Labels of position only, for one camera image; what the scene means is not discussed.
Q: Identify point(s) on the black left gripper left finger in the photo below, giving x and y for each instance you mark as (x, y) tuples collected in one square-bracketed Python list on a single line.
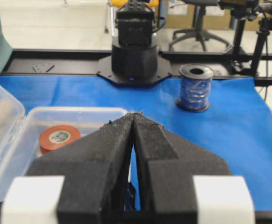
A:
[(75, 184)]

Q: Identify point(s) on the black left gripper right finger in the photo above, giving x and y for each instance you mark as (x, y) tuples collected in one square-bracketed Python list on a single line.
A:
[(183, 183)]

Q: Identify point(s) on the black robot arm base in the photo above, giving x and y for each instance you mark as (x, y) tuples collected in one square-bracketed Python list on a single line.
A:
[(134, 59)]

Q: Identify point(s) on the clear plastic toolbox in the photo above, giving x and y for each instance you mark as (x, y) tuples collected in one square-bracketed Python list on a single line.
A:
[(19, 132)]

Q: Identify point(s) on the red tape roll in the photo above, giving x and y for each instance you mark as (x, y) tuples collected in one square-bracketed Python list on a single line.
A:
[(57, 136)]

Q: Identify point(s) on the blue table mat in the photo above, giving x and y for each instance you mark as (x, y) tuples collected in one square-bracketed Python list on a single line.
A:
[(237, 126)]

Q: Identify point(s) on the black office chair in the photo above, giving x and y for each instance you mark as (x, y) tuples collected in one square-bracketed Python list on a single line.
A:
[(197, 32)]

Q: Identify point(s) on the blue wire spool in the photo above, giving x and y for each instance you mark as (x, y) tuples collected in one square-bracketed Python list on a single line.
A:
[(195, 87)]

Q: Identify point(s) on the black aluminium rail frame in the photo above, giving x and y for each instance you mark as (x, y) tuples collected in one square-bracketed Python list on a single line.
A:
[(24, 62)]

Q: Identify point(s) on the black camera tripod stand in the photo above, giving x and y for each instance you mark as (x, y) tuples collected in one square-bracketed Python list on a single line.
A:
[(244, 10)]

